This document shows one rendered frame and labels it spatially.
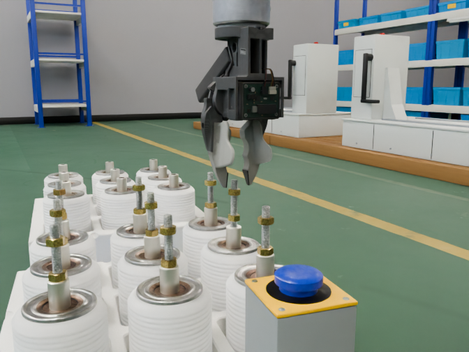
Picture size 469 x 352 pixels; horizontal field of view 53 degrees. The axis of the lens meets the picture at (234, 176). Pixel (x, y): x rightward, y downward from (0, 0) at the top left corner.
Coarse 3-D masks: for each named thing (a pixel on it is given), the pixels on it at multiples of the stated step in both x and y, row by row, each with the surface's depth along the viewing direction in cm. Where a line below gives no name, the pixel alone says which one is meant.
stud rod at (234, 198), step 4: (232, 180) 67; (236, 180) 67; (232, 184) 67; (236, 184) 67; (232, 188) 67; (236, 188) 67; (232, 196) 67; (236, 196) 67; (232, 200) 67; (236, 200) 67; (232, 204) 67; (236, 204) 67; (232, 208) 67; (236, 208) 67; (232, 212) 67; (236, 212) 68; (232, 224) 68; (236, 224) 68
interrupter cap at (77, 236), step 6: (48, 234) 74; (72, 234) 74; (78, 234) 73; (84, 234) 73; (36, 240) 70; (42, 240) 71; (72, 240) 70; (78, 240) 70; (84, 240) 71; (42, 246) 69
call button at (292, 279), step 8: (280, 272) 39; (288, 272) 39; (296, 272) 39; (304, 272) 39; (312, 272) 39; (320, 272) 39; (280, 280) 38; (288, 280) 37; (296, 280) 37; (304, 280) 37; (312, 280) 37; (320, 280) 38; (280, 288) 39; (288, 288) 37; (296, 288) 37; (304, 288) 37; (312, 288) 37; (296, 296) 38; (304, 296) 38
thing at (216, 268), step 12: (204, 252) 67; (204, 264) 67; (216, 264) 65; (228, 264) 64; (240, 264) 64; (204, 276) 67; (216, 276) 65; (228, 276) 65; (216, 288) 66; (216, 300) 66
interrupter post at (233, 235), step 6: (228, 228) 67; (234, 228) 67; (240, 228) 68; (228, 234) 68; (234, 234) 67; (240, 234) 68; (228, 240) 68; (234, 240) 67; (240, 240) 68; (228, 246) 68; (234, 246) 68; (240, 246) 68
